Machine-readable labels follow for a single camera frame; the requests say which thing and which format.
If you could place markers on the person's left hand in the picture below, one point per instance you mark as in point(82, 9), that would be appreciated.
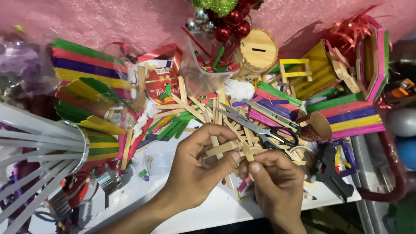
point(191, 175)

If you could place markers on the person's right hand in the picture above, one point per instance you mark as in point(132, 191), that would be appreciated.
point(279, 188)

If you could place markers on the glued plain wooden stick piece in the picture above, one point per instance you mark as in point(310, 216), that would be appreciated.
point(221, 149)

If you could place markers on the short plain wooden stick piece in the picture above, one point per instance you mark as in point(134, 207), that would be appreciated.
point(248, 152)

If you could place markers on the black hot glue gun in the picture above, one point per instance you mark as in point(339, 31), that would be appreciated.
point(328, 172)

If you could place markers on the scattered green craft sticks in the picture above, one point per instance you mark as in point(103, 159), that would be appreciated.
point(172, 126)

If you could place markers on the heap of plain wooden sticks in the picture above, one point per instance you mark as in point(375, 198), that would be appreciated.
point(198, 109)

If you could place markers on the brown glitter paper cup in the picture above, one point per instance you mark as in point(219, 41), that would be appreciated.
point(317, 126)

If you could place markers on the grey utility knife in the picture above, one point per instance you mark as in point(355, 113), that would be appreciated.
point(273, 113)

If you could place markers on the silver foil ribbon strip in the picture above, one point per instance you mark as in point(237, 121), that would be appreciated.
point(109, 183)

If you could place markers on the small pack of coloured sticks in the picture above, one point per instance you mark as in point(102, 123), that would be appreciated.
point(276, 104)

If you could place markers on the red ribbon roll with label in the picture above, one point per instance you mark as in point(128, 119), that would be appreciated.
point(159, 86)

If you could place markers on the white crumpled tissue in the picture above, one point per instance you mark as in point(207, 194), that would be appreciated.
point(239, 89)

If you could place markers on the unwrapped stack of coloured sticks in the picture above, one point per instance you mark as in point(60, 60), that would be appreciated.
point(351, 118)

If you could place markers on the clear cup of coloured sticks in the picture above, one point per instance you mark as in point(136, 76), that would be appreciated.
point(208, 68)

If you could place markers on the small yellow stick chair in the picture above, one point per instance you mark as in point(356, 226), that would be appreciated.
point(294, 74)

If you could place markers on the red foil round craft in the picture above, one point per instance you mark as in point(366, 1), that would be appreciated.
point(76, 191)

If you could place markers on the yellow stick house model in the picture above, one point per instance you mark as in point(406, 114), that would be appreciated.
point(317, 74)

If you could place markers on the fan of wide coloured sticks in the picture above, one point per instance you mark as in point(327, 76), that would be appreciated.
point(87, 97)

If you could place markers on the blue ball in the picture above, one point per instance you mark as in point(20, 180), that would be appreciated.
point(408, 154)

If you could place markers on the round wooden stick money box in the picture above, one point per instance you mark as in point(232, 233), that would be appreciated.
point(258, 52)

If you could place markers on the grey ball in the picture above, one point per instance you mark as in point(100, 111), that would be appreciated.
point(403, 122)

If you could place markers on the large pack of coloured sticks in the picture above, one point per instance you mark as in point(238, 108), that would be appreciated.
point(87, 66)

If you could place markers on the white strip foil lantern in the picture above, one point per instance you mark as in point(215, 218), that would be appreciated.
point(35, 152)

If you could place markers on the cluster of red silver baubles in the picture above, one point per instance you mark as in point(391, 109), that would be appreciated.
point(232, 22)

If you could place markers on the pink green hexagonal stick box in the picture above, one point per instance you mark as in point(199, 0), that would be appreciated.
point(378, 65)

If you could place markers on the orange black tool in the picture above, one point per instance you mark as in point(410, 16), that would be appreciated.
point(403, 88)

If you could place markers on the green glitter ornament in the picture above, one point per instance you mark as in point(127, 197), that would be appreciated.
point(216, 6)

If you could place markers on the red shredded curling ribbon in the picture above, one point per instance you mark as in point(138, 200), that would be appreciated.
point(349, 31)

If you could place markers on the clear plastic bag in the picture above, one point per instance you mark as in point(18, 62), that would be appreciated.
point(22, 65)

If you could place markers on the plain wooden stick frame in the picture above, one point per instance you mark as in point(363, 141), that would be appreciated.
point(344, 70)

